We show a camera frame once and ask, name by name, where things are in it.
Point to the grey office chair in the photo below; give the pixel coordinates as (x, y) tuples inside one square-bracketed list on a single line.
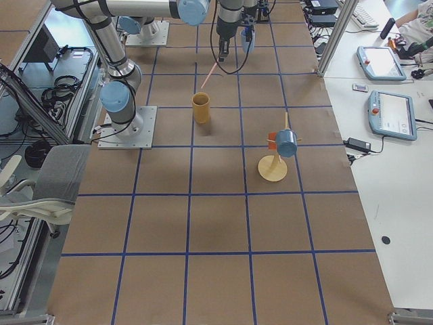
[(52, 196)]

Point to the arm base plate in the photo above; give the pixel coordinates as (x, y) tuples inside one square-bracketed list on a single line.
[(139, 134), (159, 40)]

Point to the brown paper table cover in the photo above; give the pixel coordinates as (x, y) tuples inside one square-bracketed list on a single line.
[(188, 232)]

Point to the teach pendant far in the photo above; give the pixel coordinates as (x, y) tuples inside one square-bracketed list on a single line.
[(380, 64)]

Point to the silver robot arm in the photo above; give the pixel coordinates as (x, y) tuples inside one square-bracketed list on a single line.
[(142, 25), (118, 96)]

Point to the light blue plastic cup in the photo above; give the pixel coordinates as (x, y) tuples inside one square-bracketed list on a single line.
[(248, 40)]

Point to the teach pendant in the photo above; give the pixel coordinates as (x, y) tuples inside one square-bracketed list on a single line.
[(392, 115), (380, 64)]

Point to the orange hanging mug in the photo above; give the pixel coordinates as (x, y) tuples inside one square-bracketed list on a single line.
[(271, 140)]

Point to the teach pendant near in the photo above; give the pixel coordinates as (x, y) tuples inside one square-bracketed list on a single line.
[(392, 115)]

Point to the dark blue hanging mug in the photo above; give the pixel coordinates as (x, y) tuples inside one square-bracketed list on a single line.
[(286, 141)]

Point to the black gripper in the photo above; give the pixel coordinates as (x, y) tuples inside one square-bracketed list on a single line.
[(224, 32)]

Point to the yellow cylindrical chopstick holder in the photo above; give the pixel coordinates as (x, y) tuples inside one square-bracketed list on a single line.
[(201, 107)]

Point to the pink chopstick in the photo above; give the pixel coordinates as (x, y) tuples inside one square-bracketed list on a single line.
[(209, 75)]

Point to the black wire mug rack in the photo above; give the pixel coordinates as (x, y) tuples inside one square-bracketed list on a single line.
[(262, 12)]

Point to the black power adapter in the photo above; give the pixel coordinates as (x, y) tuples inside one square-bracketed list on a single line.
[(357, 145)]

